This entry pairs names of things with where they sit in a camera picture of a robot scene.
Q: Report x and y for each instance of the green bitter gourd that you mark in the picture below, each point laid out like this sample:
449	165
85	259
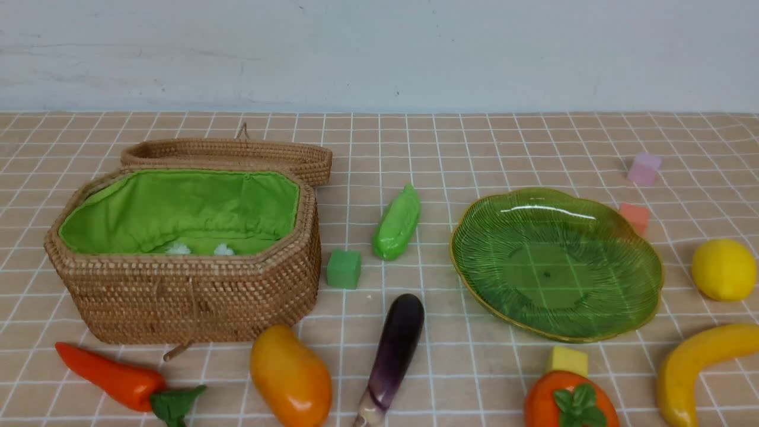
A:
397	225

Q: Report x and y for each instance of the purple eggplant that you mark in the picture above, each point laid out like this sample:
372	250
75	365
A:
399	340

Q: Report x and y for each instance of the orange yellow mango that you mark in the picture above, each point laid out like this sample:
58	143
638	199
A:
292	380

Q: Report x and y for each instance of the orange persimmon green leaves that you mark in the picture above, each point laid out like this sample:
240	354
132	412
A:
563	398

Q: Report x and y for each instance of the red chili pepper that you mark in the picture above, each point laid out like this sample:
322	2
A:
137	388

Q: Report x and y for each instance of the yellow banana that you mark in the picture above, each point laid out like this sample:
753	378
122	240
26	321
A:
676	378

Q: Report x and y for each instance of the yellow lemon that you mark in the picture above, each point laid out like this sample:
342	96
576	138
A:
724	270

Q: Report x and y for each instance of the checkered beige tablecloth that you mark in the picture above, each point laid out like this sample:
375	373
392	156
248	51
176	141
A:
470	369

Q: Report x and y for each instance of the green foam cube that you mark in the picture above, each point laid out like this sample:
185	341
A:
344	269

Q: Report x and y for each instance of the woven wicker basket lid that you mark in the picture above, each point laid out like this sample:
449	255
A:
309	162

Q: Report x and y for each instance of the green glass leaf plate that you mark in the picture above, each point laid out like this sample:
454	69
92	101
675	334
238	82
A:
565	268

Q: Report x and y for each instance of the yellow foam cube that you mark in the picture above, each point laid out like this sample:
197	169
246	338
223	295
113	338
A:
567	359

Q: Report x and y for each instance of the woven wicker basket green lining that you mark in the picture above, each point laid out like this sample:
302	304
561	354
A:
154	256

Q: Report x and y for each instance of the red foam cube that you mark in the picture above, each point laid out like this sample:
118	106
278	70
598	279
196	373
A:
637	215

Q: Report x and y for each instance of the pink foam cube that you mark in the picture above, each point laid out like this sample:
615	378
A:
644	169

